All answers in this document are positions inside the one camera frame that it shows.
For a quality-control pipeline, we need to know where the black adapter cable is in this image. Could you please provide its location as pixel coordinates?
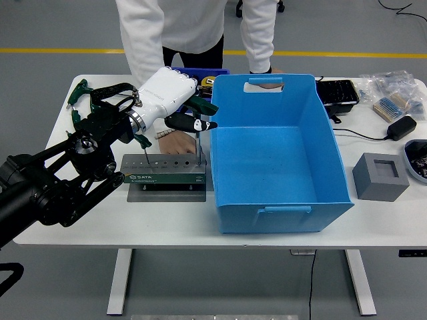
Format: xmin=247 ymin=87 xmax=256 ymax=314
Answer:
xmin=332 ymin=128 xmax=390 ymax=141

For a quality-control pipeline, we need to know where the black power adapter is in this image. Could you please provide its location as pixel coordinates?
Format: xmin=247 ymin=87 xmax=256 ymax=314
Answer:
xmin=386 ymin=115 xmax=418 ymax=142

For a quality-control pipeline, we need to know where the green metal hex key stand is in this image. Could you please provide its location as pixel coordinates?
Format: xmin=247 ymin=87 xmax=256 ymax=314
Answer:
xmin=119 ymin=153 xmax=208 ymax=203

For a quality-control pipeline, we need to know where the thin green T-handle hex key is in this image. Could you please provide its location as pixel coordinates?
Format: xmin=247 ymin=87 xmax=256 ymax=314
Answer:
xmin=134 ymin=132 xmax=153 ymax=165

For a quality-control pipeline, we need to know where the grey bowl with parts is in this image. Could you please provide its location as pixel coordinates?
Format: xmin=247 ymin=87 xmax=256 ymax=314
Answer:
xmin=403 ymin=139 xmax=427 ymax=183

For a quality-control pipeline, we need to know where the taped resistor strip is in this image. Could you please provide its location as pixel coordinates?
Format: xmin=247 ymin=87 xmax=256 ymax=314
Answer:
xmin=372 ymin=92 xmax=414 ymax=122

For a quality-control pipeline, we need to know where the black hanging cable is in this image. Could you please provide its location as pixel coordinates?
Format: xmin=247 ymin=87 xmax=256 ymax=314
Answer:
xmin=308 ymin=249 xmax=318 ymax=320

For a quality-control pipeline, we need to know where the clear plastic bags pile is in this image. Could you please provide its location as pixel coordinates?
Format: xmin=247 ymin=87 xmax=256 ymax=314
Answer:
xmin=358 ymin=69 xmax=427 ymax=123

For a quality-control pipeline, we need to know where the small dark blue bin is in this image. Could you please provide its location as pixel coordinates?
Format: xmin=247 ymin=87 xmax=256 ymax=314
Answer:
xmin=170 ymin=67 xmax=231 ymax=114

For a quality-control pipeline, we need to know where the large green T-handle hex key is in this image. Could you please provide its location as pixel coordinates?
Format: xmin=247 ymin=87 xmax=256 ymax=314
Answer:
xmin=188 ymin=94 xmax=220 ymax=167

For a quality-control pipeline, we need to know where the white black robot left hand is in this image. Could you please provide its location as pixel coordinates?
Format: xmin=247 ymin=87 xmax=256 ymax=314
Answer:
xmin=133 ymin=66 xmax=219 ymax=132

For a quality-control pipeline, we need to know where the person's right hand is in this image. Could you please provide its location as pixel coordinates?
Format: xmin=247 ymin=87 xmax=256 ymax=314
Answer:
xmin=158 ymin=129 xmax=198 ymax=156

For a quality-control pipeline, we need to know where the large light blue box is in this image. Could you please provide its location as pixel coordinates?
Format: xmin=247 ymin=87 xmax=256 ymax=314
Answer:
xmin=209 ymin=73 xmax=356 ymax=236

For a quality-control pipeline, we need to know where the black floor cable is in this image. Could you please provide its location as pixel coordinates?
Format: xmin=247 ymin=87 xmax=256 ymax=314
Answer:
xmin=378 ymin=0 xmax=427 ymax=21

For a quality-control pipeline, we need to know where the white table leg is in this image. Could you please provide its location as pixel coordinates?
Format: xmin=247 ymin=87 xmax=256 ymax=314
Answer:
xmin=106 ymin=248 xmax=133 ymax=316
xmin=344 ymin=249 xmax=378 ymax=316

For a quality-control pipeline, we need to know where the grey hollow cube block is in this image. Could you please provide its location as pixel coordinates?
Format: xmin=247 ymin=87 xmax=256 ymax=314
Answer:
xmin=352 ymin=152 xmax=410 ymax=203

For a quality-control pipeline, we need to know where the person's left hand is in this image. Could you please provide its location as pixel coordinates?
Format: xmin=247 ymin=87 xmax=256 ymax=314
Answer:
xmin=258 ymin=67 xmax=285 ymax=90

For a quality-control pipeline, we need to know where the person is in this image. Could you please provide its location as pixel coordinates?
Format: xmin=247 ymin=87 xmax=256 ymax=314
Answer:
xmin=115 ymin=0 xmax=278 ymax=88

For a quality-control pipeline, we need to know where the black plastic tray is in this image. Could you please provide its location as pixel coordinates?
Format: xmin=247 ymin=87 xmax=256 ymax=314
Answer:
xmin=315 ymin=79 xmax=360 ymax=115

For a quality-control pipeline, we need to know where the black desk control panel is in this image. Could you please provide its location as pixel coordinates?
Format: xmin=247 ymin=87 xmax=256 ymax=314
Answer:
xmin=398 ymin=249 xmax=427 ymax=259

